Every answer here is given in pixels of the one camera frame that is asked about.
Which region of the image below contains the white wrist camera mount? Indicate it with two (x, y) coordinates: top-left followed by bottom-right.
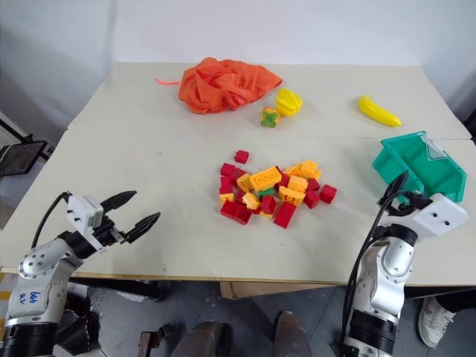
(382, 193), (469, 237)
(65, 194), (105, 237)

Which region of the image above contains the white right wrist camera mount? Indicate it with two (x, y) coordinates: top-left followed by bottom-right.
(382, 193), (469, 237)

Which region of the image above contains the black crumpled object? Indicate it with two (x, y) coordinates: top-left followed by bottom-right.
(54, 292), (102, 355)

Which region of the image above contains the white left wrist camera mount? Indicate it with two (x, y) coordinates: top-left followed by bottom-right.
(65, 194), (105, 237)

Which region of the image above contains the dark rounded shape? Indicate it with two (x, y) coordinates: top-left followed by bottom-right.
(173, 321), (232, 357)
(274, 310), (312, 357)

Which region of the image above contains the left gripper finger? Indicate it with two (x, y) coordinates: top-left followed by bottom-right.
(100, 190), (138, 215)
(123, 211), (162, 245)

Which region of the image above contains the clear label on bin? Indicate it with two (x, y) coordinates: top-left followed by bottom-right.
(421, 134), (446, 162)

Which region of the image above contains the orange cloth bag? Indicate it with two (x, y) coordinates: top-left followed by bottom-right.
(177, 57), (284, 115)

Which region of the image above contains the green plastic bin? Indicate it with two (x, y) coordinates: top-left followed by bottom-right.
(370, 130), (469, 204)

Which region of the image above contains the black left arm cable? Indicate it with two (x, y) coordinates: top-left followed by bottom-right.
(30, 190), (74, 249)

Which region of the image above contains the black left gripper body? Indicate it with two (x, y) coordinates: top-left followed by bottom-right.
(90, 217), (126, 250)

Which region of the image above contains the yellow toy bell pepper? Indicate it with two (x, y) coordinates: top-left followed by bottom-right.
(274, 88), (305, 118)

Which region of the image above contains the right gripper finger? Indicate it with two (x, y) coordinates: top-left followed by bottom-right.
(387, 170), (410, 199)
(377, 179), (396, 206)

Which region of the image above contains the white table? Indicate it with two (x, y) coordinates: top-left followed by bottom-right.
(0, 129), (476, 288)
(66, 61), (475, 141)

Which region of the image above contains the orange toy persimmon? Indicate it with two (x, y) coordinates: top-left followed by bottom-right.
(259, 107), (282, 129)

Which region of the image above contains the white sneaker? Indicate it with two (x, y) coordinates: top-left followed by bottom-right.
(417, 296), (457, 349)

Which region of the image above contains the black mesh chair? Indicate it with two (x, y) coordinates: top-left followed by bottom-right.
(0, 140), (49, 177)

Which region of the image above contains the yellow toy banana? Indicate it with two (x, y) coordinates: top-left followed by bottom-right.
(358, 94), (403, 129)

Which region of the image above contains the large red building block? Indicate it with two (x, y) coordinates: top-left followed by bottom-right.
(273, 202), (298, 229)

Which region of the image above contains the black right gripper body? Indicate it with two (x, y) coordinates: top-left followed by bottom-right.
(386, 191), (434, 217)

